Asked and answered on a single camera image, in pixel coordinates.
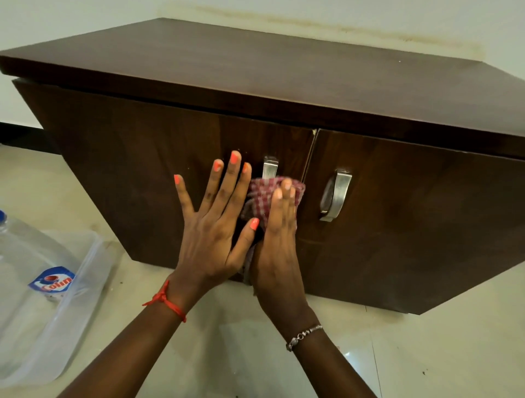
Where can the person's right hand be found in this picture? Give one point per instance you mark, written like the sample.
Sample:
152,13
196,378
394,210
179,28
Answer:
274,254

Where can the person's left hand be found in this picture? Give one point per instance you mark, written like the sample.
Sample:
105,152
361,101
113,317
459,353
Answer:
205,242

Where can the person's right fingers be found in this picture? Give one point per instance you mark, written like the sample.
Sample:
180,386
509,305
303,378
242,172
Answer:
282,205

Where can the person's left middle finger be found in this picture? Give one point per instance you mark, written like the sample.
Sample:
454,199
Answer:
228,184

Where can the person's left thumb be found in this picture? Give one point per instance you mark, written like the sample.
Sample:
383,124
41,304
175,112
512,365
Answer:
245,242

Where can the person's left little finger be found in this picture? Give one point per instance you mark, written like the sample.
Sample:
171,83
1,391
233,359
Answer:
183,197

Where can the red checkered cleaning cloth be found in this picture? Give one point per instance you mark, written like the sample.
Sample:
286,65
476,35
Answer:
262,197

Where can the person's left forearm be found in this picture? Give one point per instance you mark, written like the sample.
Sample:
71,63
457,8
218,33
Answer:
131,352

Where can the person's right forearm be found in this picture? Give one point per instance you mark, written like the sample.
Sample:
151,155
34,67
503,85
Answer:
324,365

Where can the red thread wristband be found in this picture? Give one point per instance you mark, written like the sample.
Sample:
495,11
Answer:
166,301

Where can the dark brown wooden cabinet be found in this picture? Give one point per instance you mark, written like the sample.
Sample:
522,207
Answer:
369,143

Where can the clear plastic tray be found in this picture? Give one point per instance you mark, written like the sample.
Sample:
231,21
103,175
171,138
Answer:
61,311

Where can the clear plastic spray bottle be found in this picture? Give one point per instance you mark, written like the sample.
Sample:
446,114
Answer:
28,283

